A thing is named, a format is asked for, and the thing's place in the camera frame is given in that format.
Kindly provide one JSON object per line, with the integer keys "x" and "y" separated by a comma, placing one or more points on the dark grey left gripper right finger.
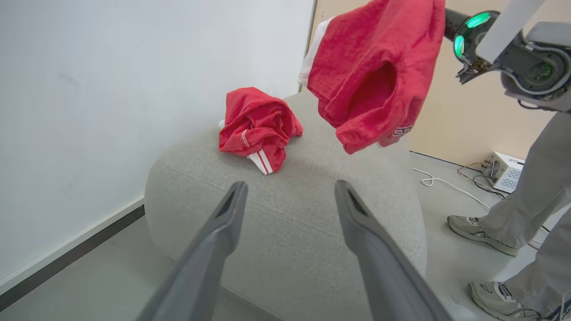
{"x": 388, "y": 276}

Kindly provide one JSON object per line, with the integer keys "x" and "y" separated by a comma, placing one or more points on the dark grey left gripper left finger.
{"x": 200, "y": 267}

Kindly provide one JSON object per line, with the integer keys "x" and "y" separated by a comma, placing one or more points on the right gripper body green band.
{"x": 468, "y": 35}

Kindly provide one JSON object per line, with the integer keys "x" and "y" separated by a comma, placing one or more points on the grey sneaker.
{"x": 479, "y": 232}
{"x": 504, "y": 301}

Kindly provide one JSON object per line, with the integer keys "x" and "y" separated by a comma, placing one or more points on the grey fabric seat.
{"x": 290, "y": 232}

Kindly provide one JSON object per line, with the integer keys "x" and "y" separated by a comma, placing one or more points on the dark baseboard strip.
{"x": 67, "y": 261}

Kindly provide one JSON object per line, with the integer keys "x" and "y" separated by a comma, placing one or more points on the grey trousers of person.
{"x": 539, "y": 187}

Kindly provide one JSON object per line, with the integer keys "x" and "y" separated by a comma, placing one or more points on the red t-shirt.
{"x": 370, "y": 49}

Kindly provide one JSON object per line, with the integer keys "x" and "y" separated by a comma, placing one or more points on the white electronics box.
{"x": 506, "y": 171}

